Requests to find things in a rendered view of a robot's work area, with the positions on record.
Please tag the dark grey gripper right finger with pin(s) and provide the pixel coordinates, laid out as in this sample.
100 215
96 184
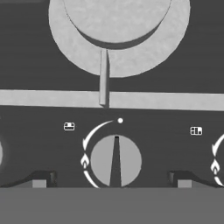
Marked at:
182 176

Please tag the dark grey stove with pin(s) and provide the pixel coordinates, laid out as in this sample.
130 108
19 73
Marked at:
35 140

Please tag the grey round stove knob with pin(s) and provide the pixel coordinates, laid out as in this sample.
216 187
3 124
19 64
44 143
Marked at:
116 161

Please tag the grey frying pan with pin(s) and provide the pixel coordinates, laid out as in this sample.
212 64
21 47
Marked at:
116 35

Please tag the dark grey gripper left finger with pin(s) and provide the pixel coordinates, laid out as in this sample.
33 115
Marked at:
43 176

